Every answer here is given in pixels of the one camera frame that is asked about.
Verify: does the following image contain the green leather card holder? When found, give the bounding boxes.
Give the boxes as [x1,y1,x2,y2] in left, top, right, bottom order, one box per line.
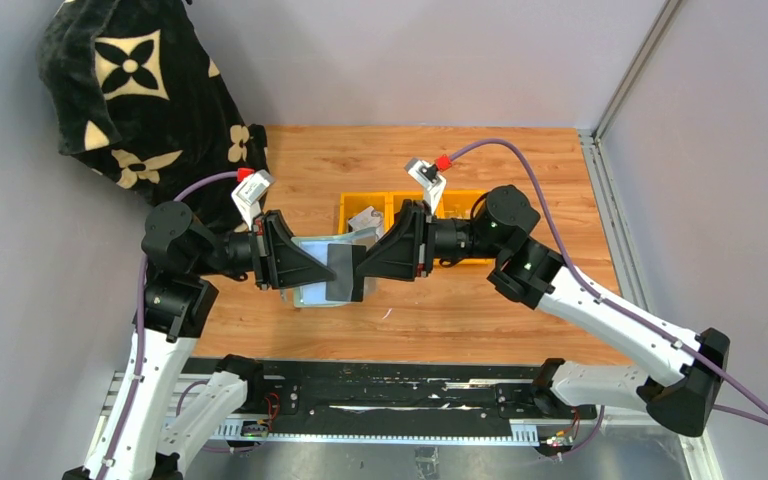
[289,228,379,308]

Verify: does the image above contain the black credit card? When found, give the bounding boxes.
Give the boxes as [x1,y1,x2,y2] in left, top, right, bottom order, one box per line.
[325,243,367,303]

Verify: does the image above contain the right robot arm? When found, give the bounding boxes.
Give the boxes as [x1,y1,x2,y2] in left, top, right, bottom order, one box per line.
[354,185,730,437]

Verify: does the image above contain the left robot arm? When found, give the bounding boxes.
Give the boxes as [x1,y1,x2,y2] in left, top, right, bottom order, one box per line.
[63,201,336,479]

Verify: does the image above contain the silver cards in left bin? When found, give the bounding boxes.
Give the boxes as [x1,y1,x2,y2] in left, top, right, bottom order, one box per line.
[347,206,385,239]

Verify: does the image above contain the middle yellow plastic bin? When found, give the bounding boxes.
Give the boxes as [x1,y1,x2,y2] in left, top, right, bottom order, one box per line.
[389,191,443,225]

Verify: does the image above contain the yellow plastic bin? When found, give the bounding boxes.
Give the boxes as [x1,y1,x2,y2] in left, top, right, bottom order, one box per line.
[337,192,392,234]
[389,191,443,225]
[436,190,492,267]

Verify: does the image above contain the right yellow plastic bin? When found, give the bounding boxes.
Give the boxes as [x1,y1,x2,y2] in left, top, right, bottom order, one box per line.
[436,190,492,267]

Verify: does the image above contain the left yellow plastic bin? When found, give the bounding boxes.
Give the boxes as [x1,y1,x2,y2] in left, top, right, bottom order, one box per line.
[337,192,392,234]

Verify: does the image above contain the black floral patterned blanket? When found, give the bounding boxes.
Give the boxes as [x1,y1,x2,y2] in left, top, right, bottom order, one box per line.
[36,1,268,233]

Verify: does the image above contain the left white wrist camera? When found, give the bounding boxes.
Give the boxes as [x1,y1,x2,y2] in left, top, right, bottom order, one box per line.
[231,168,275,230]

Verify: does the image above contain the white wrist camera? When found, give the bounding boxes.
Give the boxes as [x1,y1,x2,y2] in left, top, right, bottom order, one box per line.
[231,168,275,230]
[404,158,447,214]

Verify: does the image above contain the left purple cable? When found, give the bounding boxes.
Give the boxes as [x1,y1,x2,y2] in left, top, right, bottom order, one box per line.
[95,168,253,480]

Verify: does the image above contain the purple cable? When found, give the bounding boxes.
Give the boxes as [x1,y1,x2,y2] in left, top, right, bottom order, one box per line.
[95,168,253,480]
[446,138,768,458]

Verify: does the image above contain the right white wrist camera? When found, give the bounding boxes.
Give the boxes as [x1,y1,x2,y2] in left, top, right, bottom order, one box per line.
[404,158,447,214]

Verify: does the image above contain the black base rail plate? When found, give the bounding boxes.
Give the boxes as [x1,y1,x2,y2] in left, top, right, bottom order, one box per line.
[185,358,599,440]

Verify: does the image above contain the aluminium frame rail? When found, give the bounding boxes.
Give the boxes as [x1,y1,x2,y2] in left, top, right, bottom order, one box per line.
[577,0,684,307]

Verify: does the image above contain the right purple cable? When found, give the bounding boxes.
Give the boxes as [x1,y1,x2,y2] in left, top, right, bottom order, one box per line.
[446,138,768,458]

